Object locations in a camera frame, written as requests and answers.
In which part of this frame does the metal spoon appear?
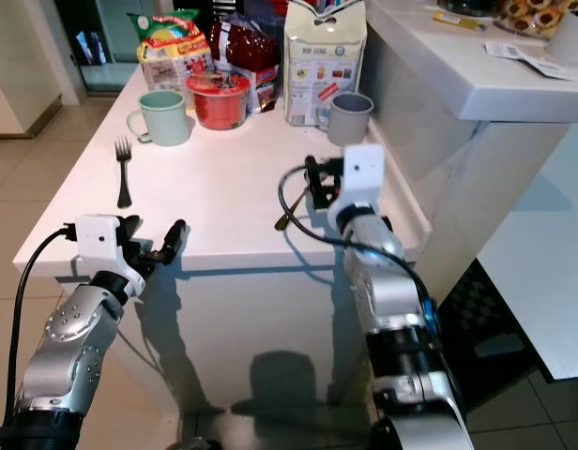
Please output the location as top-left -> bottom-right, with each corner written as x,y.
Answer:
274,207 -> 298,233

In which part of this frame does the dark metal fork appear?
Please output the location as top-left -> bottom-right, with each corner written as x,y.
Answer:
114,138 -> 135,210

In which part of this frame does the grey cup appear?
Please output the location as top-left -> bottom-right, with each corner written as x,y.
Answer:
326,90 -> 375,147

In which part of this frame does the large white printed bag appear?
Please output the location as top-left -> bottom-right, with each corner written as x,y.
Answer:
281,0 -> 369,128

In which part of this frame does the pale green mug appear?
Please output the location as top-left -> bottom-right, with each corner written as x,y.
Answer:
125,89 -> 190,148

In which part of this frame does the red plastic bowl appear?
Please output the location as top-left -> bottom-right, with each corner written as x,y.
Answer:
185,69 -> 251,131

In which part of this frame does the dark red snack bag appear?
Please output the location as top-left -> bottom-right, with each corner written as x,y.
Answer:
205,16 -> 280,114

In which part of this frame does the yellow green snack bag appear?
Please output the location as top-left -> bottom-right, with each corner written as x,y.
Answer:
127,8 -> 202,94

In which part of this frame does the glass door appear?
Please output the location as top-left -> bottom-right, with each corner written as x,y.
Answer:
53,0 -> 142,93

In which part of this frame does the small yellow packet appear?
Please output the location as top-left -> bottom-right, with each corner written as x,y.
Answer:
431,8 -> 490,32

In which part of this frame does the black plastic crate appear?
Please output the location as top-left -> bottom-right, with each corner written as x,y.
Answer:
437,261 -> 541,415

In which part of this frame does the white paper leaflet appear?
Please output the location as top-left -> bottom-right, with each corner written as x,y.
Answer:
483,39 -> 574,82

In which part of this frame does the pack of cookies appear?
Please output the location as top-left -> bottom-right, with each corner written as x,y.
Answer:
494,0 -> 568,38

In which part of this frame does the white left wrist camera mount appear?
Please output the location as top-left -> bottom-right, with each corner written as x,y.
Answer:
75,214 -> 145,284

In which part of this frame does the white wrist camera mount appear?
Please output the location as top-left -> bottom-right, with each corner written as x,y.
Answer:
75,214 -> 145,284
328,143 -> 388,224

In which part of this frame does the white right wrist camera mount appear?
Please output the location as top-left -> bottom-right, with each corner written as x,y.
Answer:
328,143 -> 388,224

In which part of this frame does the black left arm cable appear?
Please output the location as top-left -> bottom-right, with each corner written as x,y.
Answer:
2,224 -> 80,428

